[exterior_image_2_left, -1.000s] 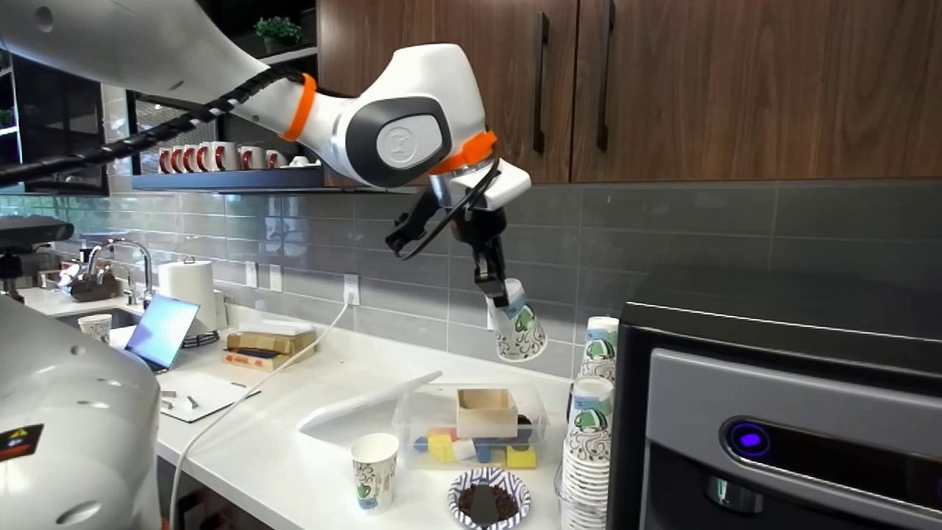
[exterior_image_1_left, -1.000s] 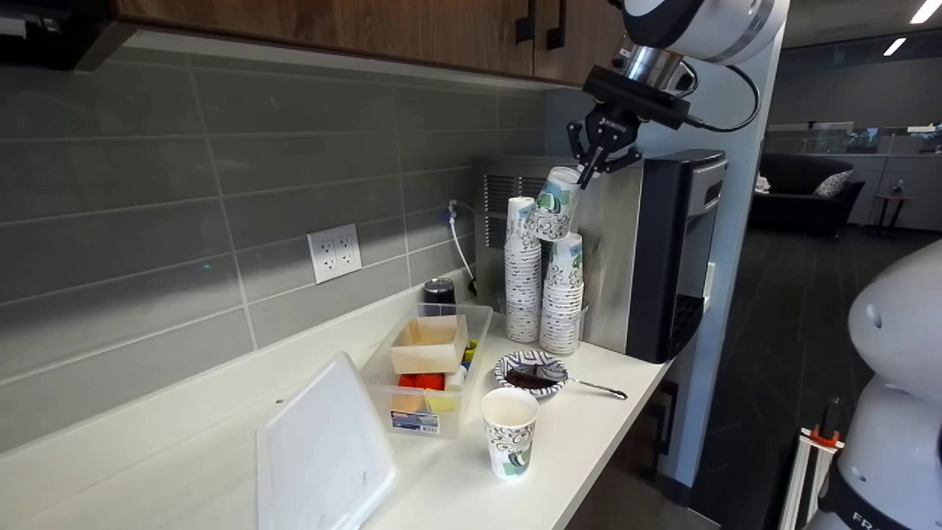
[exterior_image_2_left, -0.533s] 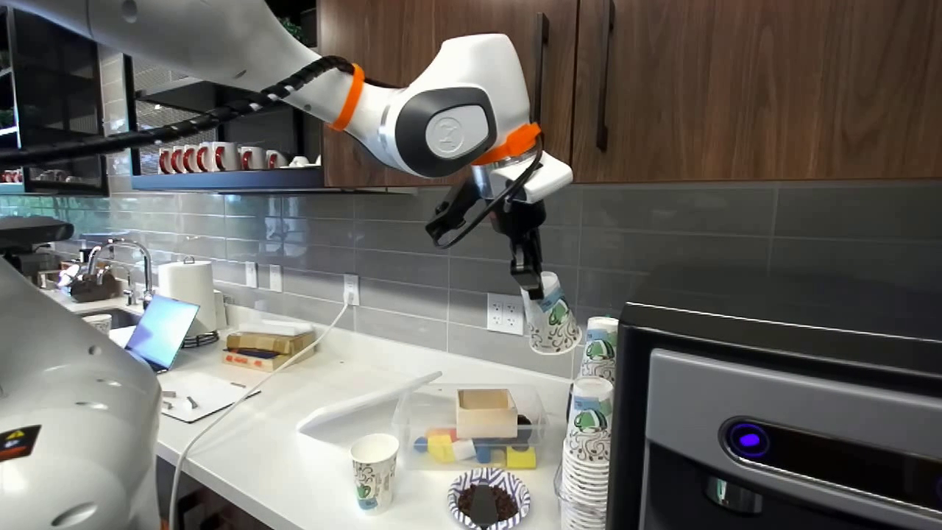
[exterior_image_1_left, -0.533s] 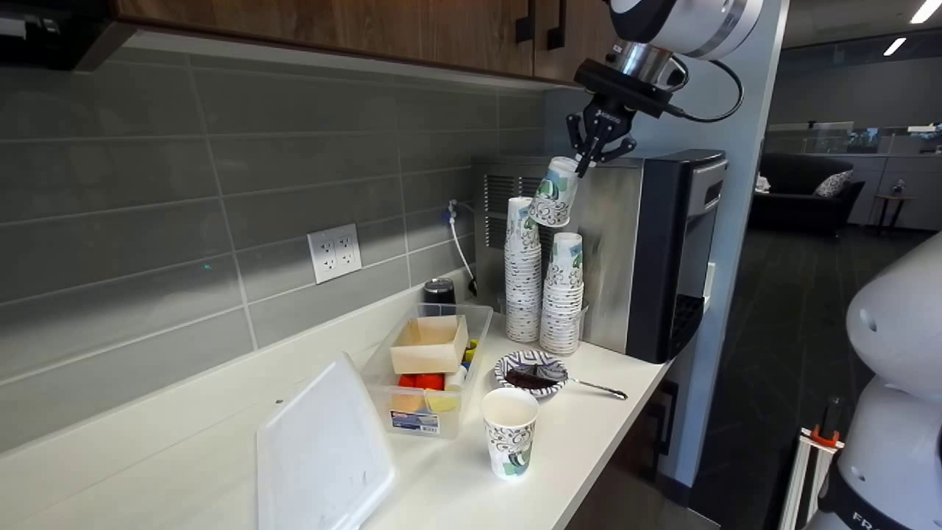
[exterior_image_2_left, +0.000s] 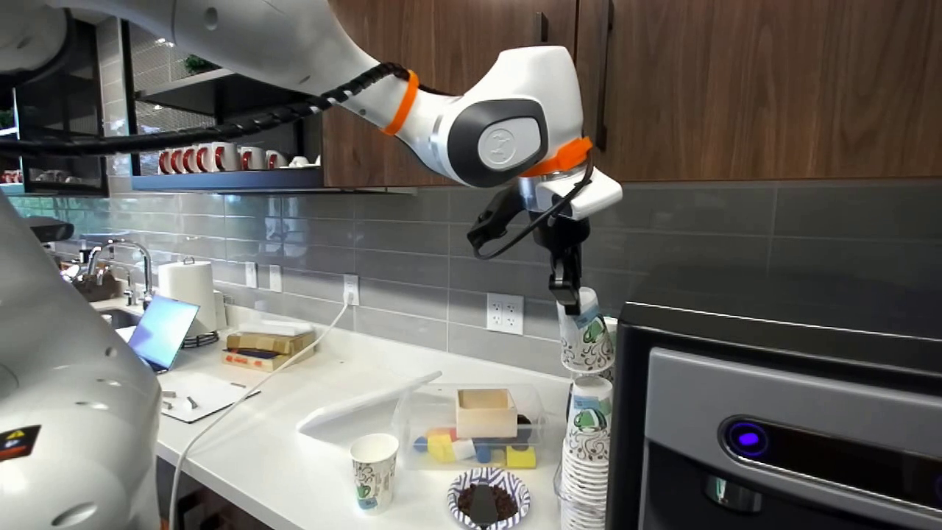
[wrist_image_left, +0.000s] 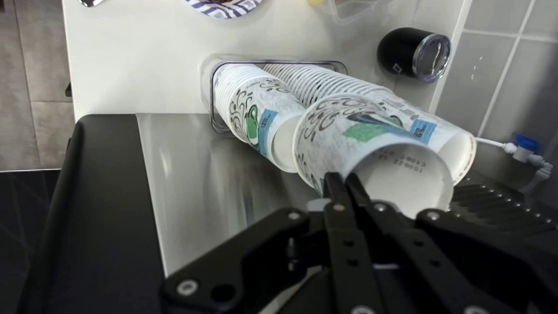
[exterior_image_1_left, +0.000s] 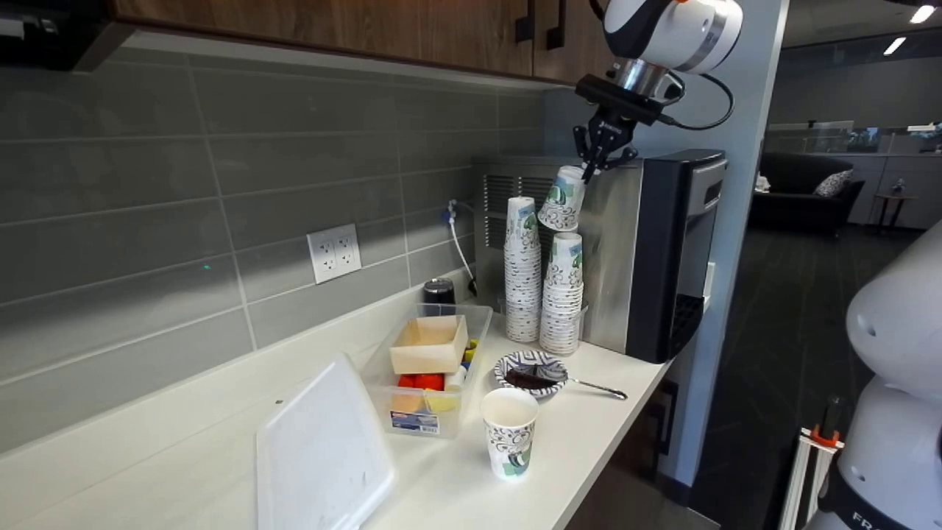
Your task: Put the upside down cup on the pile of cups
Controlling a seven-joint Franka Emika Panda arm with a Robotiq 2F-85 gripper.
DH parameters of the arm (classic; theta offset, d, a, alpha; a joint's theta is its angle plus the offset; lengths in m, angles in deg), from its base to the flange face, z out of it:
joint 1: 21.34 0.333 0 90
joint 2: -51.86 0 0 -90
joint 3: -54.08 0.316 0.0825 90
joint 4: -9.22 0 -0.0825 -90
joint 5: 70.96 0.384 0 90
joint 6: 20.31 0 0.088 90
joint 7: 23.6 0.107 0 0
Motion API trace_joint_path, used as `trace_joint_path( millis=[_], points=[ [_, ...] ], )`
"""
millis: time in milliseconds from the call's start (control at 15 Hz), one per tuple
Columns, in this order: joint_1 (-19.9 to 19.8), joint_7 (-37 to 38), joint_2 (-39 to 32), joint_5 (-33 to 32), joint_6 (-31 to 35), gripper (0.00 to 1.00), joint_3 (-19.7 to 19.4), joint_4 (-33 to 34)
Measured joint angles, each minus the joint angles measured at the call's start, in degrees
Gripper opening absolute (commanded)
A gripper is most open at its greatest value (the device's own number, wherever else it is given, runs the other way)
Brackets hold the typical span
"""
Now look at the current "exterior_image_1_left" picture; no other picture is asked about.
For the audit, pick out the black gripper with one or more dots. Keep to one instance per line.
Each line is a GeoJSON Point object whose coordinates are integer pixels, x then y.
{"type": "Point", "coordinates": [629, 99]}

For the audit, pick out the patterned paper cup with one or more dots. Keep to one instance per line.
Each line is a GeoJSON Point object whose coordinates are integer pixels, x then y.
{"type": "Point", "coordinates": [511, 432]}
{"type": "Point", "coordinates": [564, 199]}

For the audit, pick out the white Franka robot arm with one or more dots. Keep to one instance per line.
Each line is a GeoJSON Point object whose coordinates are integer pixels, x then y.
{"type": "Point", "coordinates": [687, 30]}

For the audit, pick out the tall stack of paper cups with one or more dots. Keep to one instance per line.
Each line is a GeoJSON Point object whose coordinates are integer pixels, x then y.
{"type": "Point", "coordinates": [523, 274]}

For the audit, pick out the short stack of paper cups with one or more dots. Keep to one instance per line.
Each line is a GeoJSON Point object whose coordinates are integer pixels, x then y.
{"type": "Point", "coordinates": [564, 295]}

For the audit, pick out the pile of coffee beans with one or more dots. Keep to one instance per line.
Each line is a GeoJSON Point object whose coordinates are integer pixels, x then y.
{"type": "Point", "coordinates": [531, 374]}

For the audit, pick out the upright patterned paper cup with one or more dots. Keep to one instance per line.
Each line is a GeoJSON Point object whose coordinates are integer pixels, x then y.
{"type": "Point", "coordinates": [511, 432]}

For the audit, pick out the clear plastic cup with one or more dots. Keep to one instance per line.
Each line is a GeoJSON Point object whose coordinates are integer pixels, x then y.
{"type": "Point", "coordinates": [320, 461]}

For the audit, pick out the black steel coffee machine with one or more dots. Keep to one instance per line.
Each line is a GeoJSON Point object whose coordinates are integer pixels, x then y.
{"type": "Point", "coordinates": [658, 255]}

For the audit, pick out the dark sofa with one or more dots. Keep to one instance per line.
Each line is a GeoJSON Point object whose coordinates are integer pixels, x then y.
{"type": "Point", "coordinates": [796, 195]}

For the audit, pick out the dark jar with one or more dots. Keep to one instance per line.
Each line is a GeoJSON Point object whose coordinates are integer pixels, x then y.
{"type": "Point", "coordinates": [436, 292]}

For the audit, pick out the yellow packet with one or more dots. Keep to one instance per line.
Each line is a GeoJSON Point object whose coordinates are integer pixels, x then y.
{"type": "Point", "coordinates": [468, 354]}

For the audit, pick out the metal scoop spoon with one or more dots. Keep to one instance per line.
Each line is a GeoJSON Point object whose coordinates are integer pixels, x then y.
{"type": "Point", "coordinates": [601, 389]}

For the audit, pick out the white pillow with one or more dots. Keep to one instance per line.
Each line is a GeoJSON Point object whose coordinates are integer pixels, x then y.
{"type": "Point", "coordinates": [832, 183]}

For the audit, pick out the blue patterned paper bowl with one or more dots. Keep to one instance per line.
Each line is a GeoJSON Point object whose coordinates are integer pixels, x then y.
{"type": "Point", "coordinates": [531, 386]}

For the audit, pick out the cardboard box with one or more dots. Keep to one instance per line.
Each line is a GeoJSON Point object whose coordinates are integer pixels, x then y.
{"type": "Point", "coordinates": [427, 344]}

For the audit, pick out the red packet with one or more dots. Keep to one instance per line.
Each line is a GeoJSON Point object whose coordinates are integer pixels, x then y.
{"type": "Point", "coordinates": [421, 382]}

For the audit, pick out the ceiling light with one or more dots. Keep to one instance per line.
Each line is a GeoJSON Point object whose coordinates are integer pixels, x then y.
{"type": "Point", "coordinates": [922, 12]}
{"type": "Point", "coordinates": [896, 45]}

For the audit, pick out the blue packet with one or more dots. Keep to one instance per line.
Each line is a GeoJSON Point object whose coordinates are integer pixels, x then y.
{"type": "Point", "coordinates": [412, 420]}

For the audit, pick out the red and white poles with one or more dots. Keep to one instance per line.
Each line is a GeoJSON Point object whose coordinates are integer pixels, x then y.
{"type": "Point", "coordinates": [811, 472]}

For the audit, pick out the black range hood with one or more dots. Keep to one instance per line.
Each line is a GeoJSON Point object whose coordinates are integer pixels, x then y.
{"type": "Point", "coordinates": [47, 30]}

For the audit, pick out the white wall outlet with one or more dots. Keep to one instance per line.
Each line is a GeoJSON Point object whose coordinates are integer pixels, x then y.
{"type": "Point", "coordinates": [334, 251]}

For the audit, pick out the wooden wall cabinet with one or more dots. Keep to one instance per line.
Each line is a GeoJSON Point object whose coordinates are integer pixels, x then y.
{"type": "Point", "coordinates": [343, 24]}

